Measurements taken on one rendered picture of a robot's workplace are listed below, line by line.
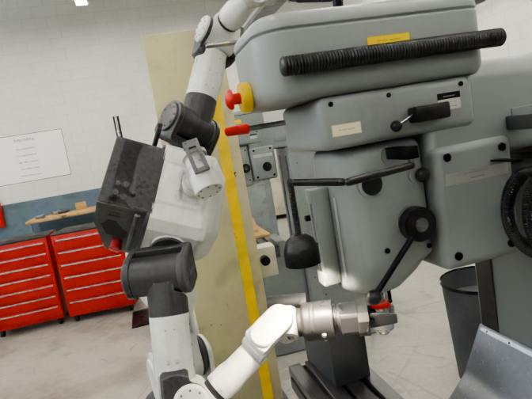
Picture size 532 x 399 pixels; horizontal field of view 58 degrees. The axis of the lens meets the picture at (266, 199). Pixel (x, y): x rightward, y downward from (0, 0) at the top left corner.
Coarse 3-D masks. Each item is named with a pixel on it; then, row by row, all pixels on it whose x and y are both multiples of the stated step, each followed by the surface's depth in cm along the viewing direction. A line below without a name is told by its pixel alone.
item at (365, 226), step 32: (320, 160) 103; (352, 160) 94; (384, 160) 95; (416, 160) 97; (352, 192) 95; (384, 192) 96; (416, 192) 98; (352, 224) 97; (384, 224) 97; (352, 256) 98; (384, 256) 97; (416, 256) 99; (352, 288) 102; (384, 288) 102
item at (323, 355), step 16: (336, 336) 143; (352, 336) 145; (320, 352) 151; (336, 352) 143; (352, 352) 145; (320, 368) 154; (336, 368) 144; (352, 368) 146; (368, 368) 147; (336, 384) 144
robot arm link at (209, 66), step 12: (204, 24) 132; (204, 36) 133; (192, 48) 139; (204, 48) 135; (216, 48) 135; (204, 60) 134; (216, 60) 135; (228, 60) 139; (192, 72) 136; (204, 72) 133; (216, 72) 135; (192, 84) 133; (204, 84) 133; (216, 84) 135; (216, 96) 135
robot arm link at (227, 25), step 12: (240, 0) 126; (228, 12) 130; (240, 12) 128; (252, 12) 129; (216, 24) 133; (228, 24) 132; (240, 24) 132; (216, 36) 134; (228, 36) 135; (240, 36) 137; (228, 48) 136
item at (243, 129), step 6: (282, 120) 109; (234, 126) 107; (240, 126) 107; (246, 126) 107; (252, 126) 108; (258, 126) 108; (264, 126) 108; (270, 126) 109; (276, 126) 109; (228, 132) 106; (234, 132) 106; (240, 132) 107; (246, 132) 107
